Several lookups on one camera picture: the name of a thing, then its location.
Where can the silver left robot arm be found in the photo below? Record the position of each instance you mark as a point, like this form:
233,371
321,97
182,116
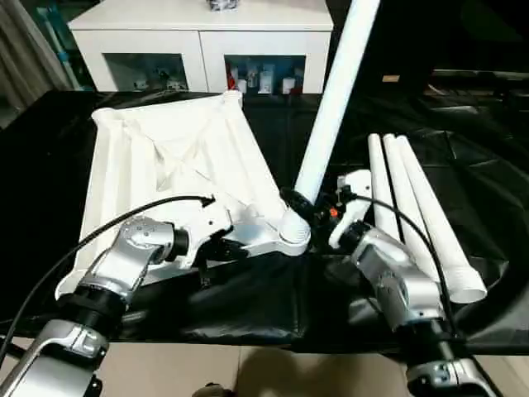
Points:
136,244

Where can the white plastic table top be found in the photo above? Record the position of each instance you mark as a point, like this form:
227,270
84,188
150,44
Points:
165,144

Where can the white mug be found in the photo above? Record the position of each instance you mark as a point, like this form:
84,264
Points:
287,86

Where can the white cabinet with glass doors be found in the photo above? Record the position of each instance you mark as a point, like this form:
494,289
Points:
165,37

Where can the small white cup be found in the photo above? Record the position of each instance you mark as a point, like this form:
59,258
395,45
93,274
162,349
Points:
242,86

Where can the patterned mug on cabinet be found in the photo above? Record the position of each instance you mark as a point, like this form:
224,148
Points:
222,5

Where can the white printed carton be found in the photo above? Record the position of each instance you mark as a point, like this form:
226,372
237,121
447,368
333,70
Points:
265,82

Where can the small tan label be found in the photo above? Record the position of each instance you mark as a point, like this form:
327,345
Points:
391,78

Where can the tall black cabinet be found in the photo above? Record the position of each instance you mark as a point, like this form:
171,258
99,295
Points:
413,37

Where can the black plastic mat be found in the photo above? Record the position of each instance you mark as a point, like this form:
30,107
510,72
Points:
41,165

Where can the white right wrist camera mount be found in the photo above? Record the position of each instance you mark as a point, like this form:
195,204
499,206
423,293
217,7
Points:
357,182

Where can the white plastic table leg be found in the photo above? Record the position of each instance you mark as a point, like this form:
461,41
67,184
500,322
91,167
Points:
422,186
404,186
335,103
382,186

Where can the teal white pole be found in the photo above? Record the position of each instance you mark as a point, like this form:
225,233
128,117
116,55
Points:
62,54

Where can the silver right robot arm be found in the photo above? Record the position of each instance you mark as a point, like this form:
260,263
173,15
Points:
388,264

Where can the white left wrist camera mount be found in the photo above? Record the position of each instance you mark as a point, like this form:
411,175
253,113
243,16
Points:
202,223

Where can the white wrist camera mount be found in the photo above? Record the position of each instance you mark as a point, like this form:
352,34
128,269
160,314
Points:
357,182
202,223

